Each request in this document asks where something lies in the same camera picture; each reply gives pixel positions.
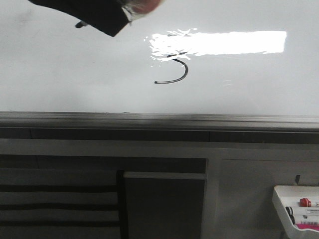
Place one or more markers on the pink whiteboard eraser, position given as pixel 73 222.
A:
pixel 307 227

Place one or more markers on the dark cabinet door panel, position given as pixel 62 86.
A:
pixel 164 205

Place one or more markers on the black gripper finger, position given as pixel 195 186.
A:
pixel 106 16

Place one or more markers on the striped slatted shelf panel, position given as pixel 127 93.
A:
pixel 60 204

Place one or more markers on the white whiteboard marker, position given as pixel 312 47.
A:
pixel 135 9

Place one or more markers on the black capped marker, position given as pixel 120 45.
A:
pixel 304 215

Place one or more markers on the white whiteboard with metal frame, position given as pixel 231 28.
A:
pixel 223 70

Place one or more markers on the red capped marker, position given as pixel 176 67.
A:
pixel 309 202

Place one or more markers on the white plastic marker tray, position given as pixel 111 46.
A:
pixel 289 196

